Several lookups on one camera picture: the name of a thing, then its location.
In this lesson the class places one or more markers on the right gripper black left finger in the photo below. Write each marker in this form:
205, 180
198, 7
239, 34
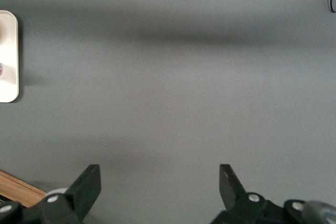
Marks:
81, 195

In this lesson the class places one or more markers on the wooden two-drawer cabinet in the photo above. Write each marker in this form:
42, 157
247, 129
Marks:
13, 187

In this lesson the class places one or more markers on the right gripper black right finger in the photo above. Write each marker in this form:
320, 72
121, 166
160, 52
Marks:
232, 192

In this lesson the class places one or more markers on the beige plastic tray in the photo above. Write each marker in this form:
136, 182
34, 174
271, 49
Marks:
11, 51

